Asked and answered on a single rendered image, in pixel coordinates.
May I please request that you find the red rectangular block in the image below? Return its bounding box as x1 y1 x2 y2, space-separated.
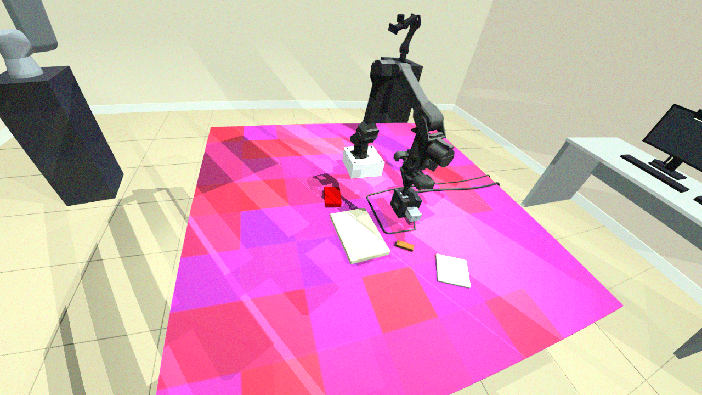
324 187 342 207

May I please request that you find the tan rectangular block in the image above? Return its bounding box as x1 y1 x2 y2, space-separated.
395 240 414 252

